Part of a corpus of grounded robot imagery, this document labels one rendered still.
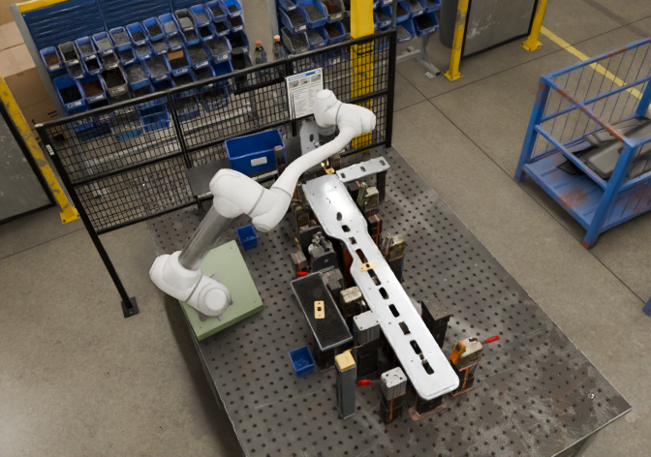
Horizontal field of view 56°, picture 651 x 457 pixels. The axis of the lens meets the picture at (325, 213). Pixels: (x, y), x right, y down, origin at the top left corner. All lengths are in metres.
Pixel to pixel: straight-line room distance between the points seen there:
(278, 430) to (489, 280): 1.33
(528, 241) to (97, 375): 2.97
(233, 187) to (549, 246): 2.65
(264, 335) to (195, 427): 0.86
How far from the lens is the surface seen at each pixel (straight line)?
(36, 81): 5.32
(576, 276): 4.39
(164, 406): 3.84
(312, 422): 2.88
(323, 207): 3.19
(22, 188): 4.77
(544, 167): 4.81
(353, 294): 2.74
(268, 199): 2.48
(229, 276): 3.11
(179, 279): 2.82
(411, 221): 3.53
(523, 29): 6.18
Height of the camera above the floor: 3.34
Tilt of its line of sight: 48 degrees down
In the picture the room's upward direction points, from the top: 3 degrees counter-clockwise
